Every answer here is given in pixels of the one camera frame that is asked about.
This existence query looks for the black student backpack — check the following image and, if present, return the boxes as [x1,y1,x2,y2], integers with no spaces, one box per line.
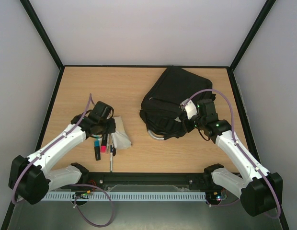
[139,66,213,140]

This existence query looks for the blue cap white marker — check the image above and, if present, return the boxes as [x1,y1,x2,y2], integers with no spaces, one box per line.
[110,145,115,173]

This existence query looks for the pink black highlighter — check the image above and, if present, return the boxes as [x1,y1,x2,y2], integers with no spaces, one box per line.
[100,134,108,153]

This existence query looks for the blue black highlighter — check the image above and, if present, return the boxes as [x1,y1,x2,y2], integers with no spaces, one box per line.
[94,139,101,161]

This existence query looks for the white fabric pouch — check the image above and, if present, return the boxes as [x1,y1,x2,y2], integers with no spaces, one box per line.
[111,116,132,150]

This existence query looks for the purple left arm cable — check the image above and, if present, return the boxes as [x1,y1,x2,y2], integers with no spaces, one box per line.
[11,93,115,227]

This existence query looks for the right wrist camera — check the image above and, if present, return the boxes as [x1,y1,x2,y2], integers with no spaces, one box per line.
[180,98,198,120]

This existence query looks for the light blue cable duct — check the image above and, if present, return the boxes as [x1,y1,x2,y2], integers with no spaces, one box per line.
[42,191,206,202]

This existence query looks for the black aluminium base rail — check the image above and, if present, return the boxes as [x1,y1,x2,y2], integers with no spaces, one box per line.
[89,172,208,190]

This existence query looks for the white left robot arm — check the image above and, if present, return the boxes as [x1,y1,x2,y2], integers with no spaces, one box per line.
[8,101,115,205]

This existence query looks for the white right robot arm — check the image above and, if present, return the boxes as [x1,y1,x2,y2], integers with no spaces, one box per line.
[181,99,283,218]

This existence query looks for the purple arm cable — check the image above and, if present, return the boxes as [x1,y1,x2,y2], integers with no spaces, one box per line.
[11,93,115,227]
[184,89,282,219]

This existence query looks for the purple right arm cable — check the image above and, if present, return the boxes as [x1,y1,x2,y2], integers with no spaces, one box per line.
[184,89,282,219]

